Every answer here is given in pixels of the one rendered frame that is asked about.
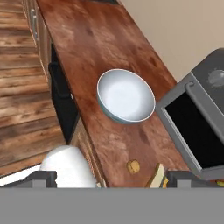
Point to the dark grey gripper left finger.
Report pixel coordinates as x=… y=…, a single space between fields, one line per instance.
x=43 y=178

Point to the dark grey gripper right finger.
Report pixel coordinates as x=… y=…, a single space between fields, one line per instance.
x=180 y=178

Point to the tan hotdog bun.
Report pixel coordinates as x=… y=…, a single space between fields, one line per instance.
x=157 y=176

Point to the yellow cookie dough ball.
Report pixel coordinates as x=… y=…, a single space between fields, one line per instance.
x=133 y=166

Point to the pale blue bowl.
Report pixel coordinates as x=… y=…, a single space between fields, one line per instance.
x=126 y=96

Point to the white round object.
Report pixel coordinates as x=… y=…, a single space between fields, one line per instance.
x=70 y=167

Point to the grey toaster oven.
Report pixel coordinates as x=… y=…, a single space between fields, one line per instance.
x=186 y=137

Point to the wooden cupboard door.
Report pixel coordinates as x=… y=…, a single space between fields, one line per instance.
x=87 y=154

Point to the wooden cupboard run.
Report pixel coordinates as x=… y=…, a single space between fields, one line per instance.
x=42 y=43

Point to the dark hob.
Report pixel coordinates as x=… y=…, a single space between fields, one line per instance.
x=105 y=1

